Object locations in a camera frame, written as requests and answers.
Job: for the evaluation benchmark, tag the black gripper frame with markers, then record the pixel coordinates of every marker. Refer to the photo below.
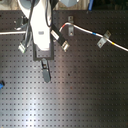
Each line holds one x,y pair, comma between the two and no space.
44,62

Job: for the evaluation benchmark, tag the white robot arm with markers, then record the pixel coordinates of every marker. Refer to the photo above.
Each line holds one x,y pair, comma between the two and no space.
39,15

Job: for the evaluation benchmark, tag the black connector silver tip left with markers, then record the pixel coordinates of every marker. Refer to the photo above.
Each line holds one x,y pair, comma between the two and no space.
24,44

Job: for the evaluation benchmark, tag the black connector silver tip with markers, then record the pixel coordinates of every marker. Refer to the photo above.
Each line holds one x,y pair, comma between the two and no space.
60,39
24,44

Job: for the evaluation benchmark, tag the black connector silver tip right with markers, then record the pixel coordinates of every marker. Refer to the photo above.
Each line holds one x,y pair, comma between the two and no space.
60,39

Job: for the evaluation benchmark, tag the metal cable clip left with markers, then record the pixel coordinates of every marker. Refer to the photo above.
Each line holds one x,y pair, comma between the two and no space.
70,28

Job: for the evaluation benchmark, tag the metal cable clip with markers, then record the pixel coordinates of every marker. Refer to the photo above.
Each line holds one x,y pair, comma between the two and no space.
103,40
70,28

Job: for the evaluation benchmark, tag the metal cable clip right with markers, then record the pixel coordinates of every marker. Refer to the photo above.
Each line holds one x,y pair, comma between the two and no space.
103,40

